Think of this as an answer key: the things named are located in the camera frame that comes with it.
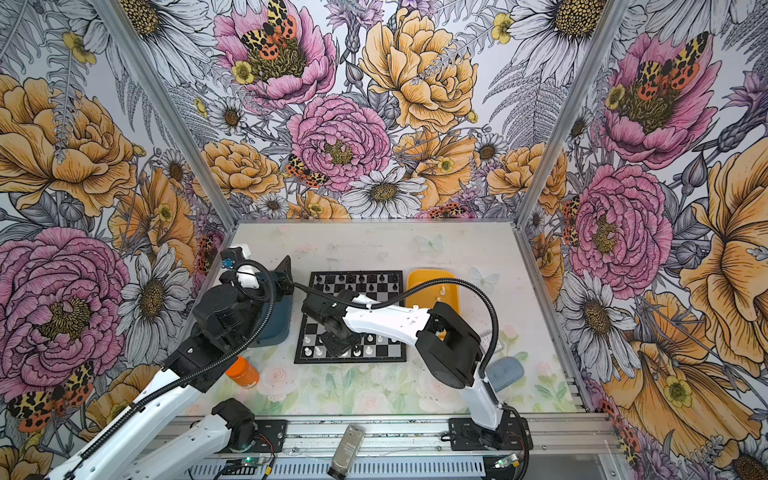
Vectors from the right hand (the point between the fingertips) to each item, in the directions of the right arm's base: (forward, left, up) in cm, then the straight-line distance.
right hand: (347, 353), depth 83 cm
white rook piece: (+2, +11, -2) cm, 11 cm away
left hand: (+11, +15, +25) cm, 31 cm away
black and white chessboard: (+23, -8, -4) cm, 25 cm away
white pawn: (+5, +12, -2) cm, 13 cm away
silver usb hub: (-22, -2, -1) cm, 23 cm away
